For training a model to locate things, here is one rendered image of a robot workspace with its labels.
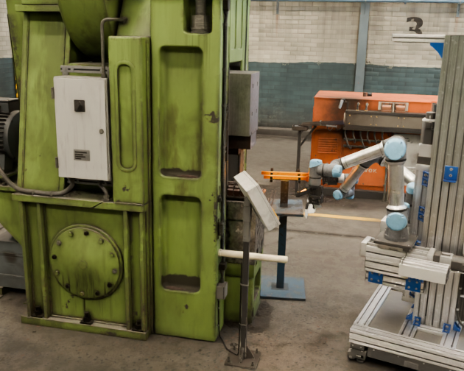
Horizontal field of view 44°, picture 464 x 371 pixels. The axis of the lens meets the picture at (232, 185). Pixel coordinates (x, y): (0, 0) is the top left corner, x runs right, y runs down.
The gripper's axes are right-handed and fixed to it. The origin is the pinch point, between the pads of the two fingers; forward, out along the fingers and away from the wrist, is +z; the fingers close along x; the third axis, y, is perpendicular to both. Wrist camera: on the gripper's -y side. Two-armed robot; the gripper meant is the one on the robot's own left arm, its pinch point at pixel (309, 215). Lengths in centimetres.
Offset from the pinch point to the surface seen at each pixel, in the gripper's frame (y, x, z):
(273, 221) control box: -8.9, -34.6, -4.7
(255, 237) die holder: -42, 12, 26
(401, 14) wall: -126, 785, -146
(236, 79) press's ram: -56, 6, -80
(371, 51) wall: -171, 773, -79
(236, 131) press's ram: -55, 7, -46
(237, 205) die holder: -54, 8, 5
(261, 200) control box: -14.6, -39.4, -17.3
